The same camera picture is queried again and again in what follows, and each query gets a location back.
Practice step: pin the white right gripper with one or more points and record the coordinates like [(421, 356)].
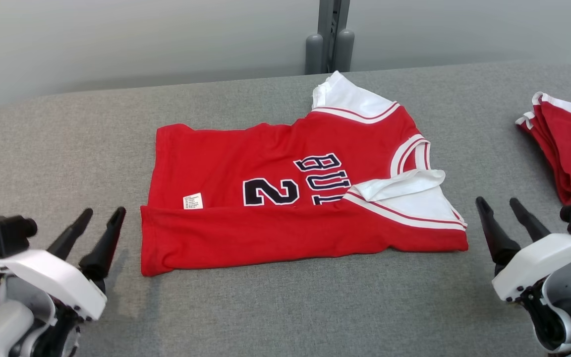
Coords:
[(538, 263)]

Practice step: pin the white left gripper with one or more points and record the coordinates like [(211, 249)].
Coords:
[(57, 280)]

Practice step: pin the red white Bulls jersey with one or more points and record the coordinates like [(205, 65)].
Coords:
[(216, 158)]

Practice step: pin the grey cylindrical post foot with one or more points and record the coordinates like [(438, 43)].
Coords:
[(314, 54), (345, 49)]

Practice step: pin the grey partition post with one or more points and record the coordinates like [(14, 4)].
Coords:
[(332, 20)]

